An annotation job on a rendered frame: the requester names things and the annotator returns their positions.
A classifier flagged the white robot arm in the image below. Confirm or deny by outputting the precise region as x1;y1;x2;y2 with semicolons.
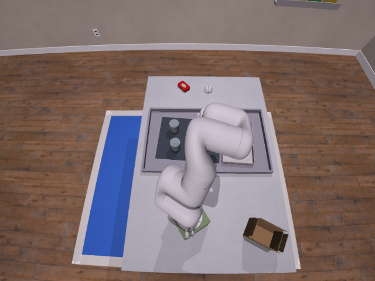
155;102;254;238

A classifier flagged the red square tin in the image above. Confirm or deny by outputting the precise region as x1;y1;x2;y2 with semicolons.
178;81;190;92

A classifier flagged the brown cardboard box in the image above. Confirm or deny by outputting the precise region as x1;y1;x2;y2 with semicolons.
243;218;287;253

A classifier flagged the dark grey flat mat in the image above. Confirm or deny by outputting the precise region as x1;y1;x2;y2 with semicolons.
155;117;220;163

